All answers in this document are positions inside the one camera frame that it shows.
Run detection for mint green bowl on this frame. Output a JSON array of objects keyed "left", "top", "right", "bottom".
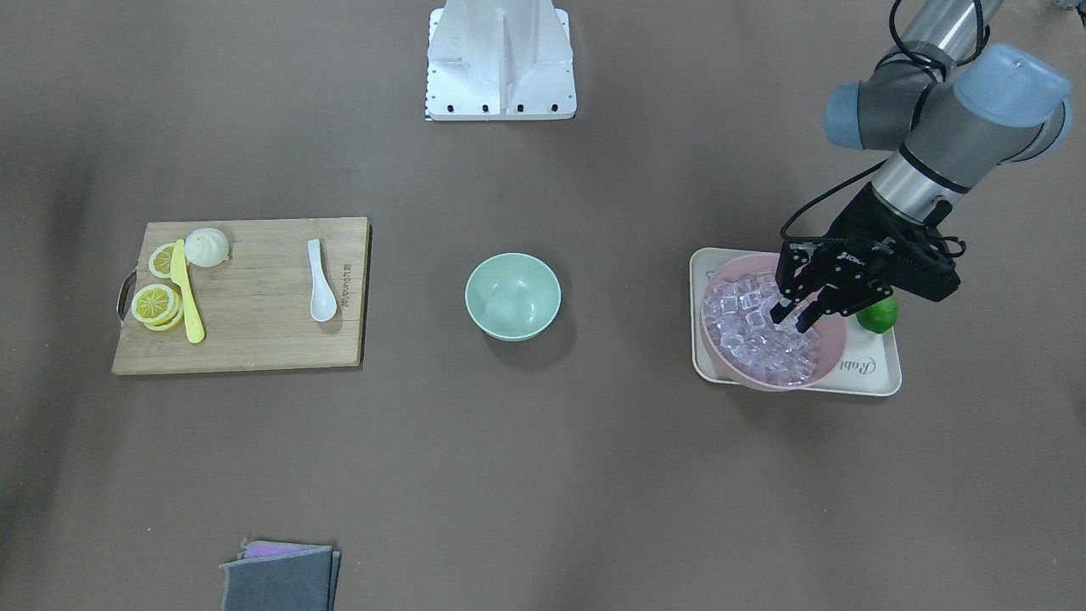
[{"left": 464, "top": 252, "right": 563, "bottom": 343}]

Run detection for pink bowl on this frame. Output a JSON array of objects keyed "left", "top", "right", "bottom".
[{"left": 690, "top": 249, "right": 849, "bottom": 391}]

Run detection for metal board handle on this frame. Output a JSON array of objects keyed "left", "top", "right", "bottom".
[{"left": 115, "top": 266, "right": 138, "bottom": 324}]

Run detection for stacked lemon slices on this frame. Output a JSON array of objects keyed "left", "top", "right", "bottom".
[{"left": 131, "top": 283, "right": 185, "bottom": 332}]

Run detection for wooden cutting board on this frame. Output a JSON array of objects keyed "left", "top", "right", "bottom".
[{"left": 112, "top": 217, "right": 372, "bottom": 375}]

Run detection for grey folded cloth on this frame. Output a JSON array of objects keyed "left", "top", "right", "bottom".
[{"left": 220, "top": 539, "right": 341, "bottom": 610}]

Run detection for lemon slice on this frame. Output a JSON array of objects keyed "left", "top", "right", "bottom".
[{"left": 148, "top": 243, "right": 175, "bottom": 279}]

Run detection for pile of ice cubes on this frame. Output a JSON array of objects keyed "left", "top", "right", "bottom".
[{"left": 700, "top": 267, "right": 822, "bottom": 387}]

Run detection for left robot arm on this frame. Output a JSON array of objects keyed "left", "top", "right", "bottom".
[{"left": 770, "top": 1, "right": 1073, "bottom": 331}]

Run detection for white ceramic spoon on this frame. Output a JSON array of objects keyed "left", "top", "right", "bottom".
[{"left": 307, "top": 238, "right": 339, "bottom": 323}]

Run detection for yellow plastic knife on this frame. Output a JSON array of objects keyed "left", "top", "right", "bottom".
[{"left": 171, "top": 239, "right": 205, "bottom": 345}]

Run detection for cream serving tray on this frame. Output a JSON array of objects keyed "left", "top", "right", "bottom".
[{"left": 689, "top": 247, "right": 902, "bottom": 397}]

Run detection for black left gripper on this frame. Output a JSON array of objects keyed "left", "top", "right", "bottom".
[{"left": 770, "top": 182, "right": 913, "bottom": 333}]

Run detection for green lime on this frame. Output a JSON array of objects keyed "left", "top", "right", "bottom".
[{"left": 856, "top": 295, "right": 899, "bottom": 335}]

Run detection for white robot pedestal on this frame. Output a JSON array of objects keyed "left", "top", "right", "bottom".
[{"left": 424, "top": 1, "right": 578, "bottom": 120}]

